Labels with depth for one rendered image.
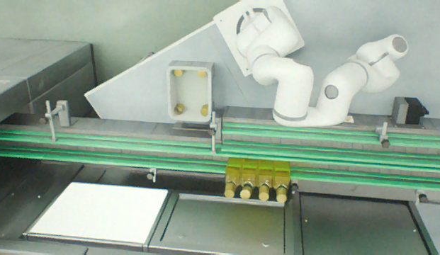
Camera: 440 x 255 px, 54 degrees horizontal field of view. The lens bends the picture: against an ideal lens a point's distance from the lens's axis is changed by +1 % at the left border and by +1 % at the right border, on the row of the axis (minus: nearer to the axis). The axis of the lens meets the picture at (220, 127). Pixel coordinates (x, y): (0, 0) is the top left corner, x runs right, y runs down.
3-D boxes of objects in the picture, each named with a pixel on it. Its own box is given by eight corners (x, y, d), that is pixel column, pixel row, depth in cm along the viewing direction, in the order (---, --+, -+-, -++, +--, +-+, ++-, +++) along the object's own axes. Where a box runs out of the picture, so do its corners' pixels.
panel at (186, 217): (70, 185, 174) (23, 241, 144) (69, 180, 173) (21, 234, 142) (292, 205, 163) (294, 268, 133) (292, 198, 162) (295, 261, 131)
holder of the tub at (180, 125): (174, 122, 181) (170, 130, 174) (172, 59, 170) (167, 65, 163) (214, 125, 179) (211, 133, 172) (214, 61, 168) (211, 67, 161)
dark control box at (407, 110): (390, 115, 167) (395, 123, 159) (395, 95, 163) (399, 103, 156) (413, 116, 166) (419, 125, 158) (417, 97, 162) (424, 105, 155)
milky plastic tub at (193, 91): (173, 111, 179) (168, 120, 171) (171, 59, 169) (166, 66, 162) (214, 114, 177) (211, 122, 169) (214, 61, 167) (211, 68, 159)
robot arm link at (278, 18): (243, 66, 113) (290, 25, 108) (232, 34, 133) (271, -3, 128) (266, 88, 117) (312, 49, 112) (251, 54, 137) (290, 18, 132)
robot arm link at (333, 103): (314, 48, 118) (303, 95, 126) (274, 69, 103) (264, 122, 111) (371, 68, 110) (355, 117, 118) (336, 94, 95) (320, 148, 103)
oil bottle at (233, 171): (230, 160, 170) (223, 189, 151) (230, 147, 168) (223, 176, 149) (244, 161, 170) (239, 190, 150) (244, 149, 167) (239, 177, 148)
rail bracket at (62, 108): (68, 122, 185) (41, 146, 164) (62, 86, 178) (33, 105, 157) (79, 123, 184) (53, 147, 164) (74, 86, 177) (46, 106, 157)
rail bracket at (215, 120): (212, 144, 168) (207, 159, 156) (212, 104, 161) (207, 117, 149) (220, 144, 167) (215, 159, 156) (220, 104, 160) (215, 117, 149)
